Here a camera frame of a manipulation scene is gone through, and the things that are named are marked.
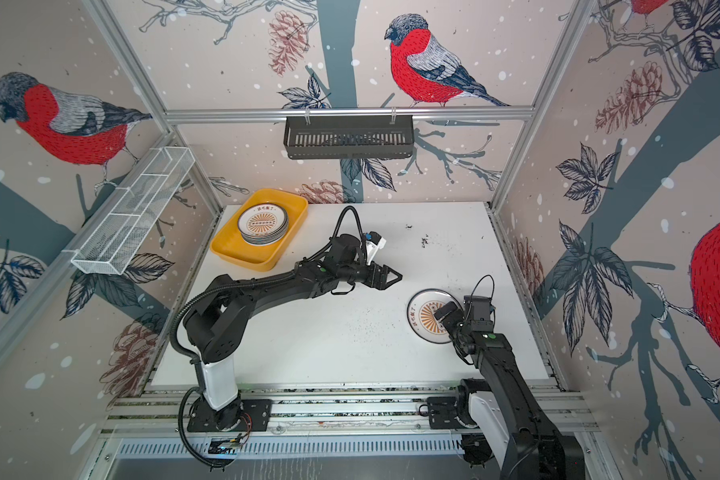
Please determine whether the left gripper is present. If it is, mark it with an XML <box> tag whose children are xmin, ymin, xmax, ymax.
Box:
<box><xmin>337</xmin><ymin>259</ymin><xmax>403</xmax><ymax>290</ymax></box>

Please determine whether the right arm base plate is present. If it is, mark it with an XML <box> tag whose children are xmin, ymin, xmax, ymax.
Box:
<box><xmin>426</xmin><ymin>396</ymin><xmax>476</xmax><ymax>430</ymax></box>

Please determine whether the orange sunburst plate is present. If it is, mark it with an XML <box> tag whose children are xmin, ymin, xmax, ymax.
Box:
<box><xmin>406</xmin><ymin>289</ymin><xmax>458</xmax><ymax>344</ymax></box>
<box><xmin>237</xmin><ymin>203</ymin><xmax>288</xmax><ymax>239</ymax></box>

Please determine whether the aluminium mounting rail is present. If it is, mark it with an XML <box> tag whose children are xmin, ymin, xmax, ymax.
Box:
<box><xmin>101</xmin><ymin>382</ymin><xmax>599</xmax><ymax>435</ymax></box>

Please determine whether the yellow plastic bin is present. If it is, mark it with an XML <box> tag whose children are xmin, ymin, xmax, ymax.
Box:
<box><xmin>210</xmin><ymin>189</ymin><xmax>309</xmax><ymax>272</ymax></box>

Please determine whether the black hanging wire basket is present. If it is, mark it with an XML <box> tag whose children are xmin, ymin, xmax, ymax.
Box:
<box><xmin>283</xmin><ymin>115</ymin><xmax>415</xmax><ymax>160</ymax></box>

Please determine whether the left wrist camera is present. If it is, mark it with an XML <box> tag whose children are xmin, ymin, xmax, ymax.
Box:
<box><xmin>364</xmin><ymin>231</ymin><xmax>386</xmax><ymax>261</ymax></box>

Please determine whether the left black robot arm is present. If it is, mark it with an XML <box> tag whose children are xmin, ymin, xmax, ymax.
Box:
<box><xmin>169</xmin><ymin>206</ymin><xmax>403</xmax><ymax>431</ymax></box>

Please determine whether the white mesh wire shelf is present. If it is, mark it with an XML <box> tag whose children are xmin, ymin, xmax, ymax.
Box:
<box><xmin>71</xmin><ymin>146</ymin><xmax>195</xmax><ymax>275</ymax></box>

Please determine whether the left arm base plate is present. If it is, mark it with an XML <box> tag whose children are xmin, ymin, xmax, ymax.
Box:
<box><xmin>188</xmin><ymin>396</ymin><xmax>272</xmax><ymax>433</ymax></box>

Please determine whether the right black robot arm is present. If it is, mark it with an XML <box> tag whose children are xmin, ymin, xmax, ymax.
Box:
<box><xmin>434</xmin><ymin>295</ymin><xmax>586</xmax><ymax>479</ymax></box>

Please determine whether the green rim lettered plate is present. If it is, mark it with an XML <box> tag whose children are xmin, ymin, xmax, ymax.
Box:
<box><xmin>241</xmin><ymin>228</ymin><xmax>288</xmax><ymax>246</ymax></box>

